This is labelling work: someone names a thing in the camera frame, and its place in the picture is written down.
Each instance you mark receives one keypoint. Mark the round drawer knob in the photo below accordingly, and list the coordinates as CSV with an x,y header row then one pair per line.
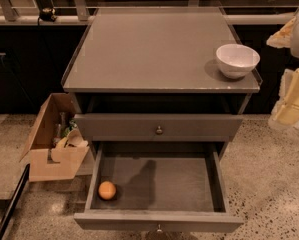
x,y
159,229
159,130

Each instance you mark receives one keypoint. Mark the black bar on floor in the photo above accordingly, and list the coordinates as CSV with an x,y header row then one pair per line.
x,y
12,203

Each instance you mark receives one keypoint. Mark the round middle drawer knob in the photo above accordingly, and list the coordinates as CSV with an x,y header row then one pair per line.
x,y
159,229

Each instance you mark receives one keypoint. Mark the items inside cardboard box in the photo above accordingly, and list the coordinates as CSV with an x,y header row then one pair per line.
x,y
67,133

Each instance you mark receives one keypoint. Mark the open middle drawer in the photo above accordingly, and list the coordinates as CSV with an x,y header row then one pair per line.
x,y
177,185

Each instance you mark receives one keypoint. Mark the open cardboard box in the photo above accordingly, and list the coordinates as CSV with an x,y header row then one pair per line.
x,y
46,162

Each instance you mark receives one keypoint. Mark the closed top drawer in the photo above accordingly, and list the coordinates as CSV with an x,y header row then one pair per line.
x,y
142,127

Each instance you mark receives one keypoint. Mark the round top drawer knob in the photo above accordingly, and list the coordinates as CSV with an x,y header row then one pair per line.
x,y
159,130

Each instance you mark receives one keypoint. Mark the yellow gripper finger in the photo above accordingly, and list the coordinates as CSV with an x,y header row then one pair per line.
x,y
285,113
282,38

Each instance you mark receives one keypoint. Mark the orange fruit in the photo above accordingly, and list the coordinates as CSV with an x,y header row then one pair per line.
x,y
107,190

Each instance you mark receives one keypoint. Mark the grey drawer cabinet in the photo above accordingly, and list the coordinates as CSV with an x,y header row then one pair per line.
x,y
156,61

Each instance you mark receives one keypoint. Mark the white ceramic bowl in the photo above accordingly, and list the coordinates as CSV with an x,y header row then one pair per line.
x,y
236,60

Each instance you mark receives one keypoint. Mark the small black device on ledge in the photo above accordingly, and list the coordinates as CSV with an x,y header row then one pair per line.
x,y
48,14

